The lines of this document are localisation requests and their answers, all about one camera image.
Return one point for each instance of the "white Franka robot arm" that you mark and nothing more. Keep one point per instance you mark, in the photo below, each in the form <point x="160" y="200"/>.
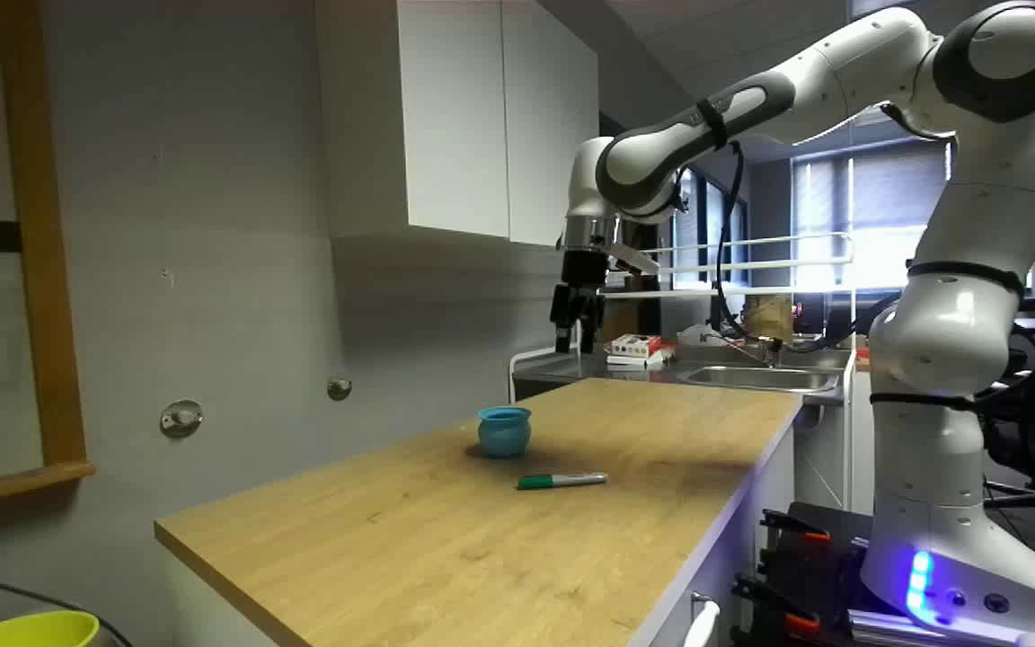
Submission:
<point x="961" y="334"/>

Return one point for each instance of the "white metal rail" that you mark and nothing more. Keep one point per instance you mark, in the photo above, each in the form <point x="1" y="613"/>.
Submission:
<point x="781" y="264"/>

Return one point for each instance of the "brown paper bag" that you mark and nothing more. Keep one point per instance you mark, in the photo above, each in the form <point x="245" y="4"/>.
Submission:
<point x="770" y="317"/>

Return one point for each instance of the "black wall switch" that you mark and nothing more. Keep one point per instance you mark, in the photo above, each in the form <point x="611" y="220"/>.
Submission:
<point x="7" y="234"/>

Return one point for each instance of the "wooden frame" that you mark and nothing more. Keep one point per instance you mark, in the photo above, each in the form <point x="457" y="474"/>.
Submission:
<point x="45" y="238"/>

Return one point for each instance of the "round metal wall knob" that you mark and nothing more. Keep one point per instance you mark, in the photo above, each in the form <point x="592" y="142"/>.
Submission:
<point x="339" y="388"/>

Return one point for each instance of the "white wall cabinet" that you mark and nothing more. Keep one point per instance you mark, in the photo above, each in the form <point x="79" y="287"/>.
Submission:
<point x="457" y="118"/>

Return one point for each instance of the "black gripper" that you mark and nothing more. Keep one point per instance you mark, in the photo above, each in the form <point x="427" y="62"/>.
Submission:
<point x="580" y="285"/>

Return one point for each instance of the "black orange clamp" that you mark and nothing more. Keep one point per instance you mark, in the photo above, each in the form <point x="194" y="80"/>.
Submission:
<point x="811" y="535"/>
<point x="790" y="613"/>

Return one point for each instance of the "metal sink counter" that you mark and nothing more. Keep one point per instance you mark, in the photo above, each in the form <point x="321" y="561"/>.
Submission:
<point x="734" y="375"/>

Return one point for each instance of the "red white box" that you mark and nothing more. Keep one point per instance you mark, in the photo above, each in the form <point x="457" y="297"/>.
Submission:
<point x="638" y="348"/>

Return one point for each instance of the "small blue bowl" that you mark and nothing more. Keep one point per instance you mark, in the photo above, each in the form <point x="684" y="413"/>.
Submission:
<point x="503" y="432"/>

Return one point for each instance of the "window with blinds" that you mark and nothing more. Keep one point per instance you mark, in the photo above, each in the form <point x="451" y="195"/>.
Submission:
<point x="870" y="202"/>

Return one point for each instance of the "yellow-green bowl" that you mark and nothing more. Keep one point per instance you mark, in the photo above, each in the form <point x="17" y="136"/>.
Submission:
<point x="25" y="630"/>

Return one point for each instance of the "oval metal wall fixture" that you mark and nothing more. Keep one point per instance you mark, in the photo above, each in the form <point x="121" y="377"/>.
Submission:
<point x="182" y="418"/>

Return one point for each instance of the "green capped grey marker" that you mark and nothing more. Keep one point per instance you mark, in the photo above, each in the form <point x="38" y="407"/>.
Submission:
<point x="557" y="480"/>

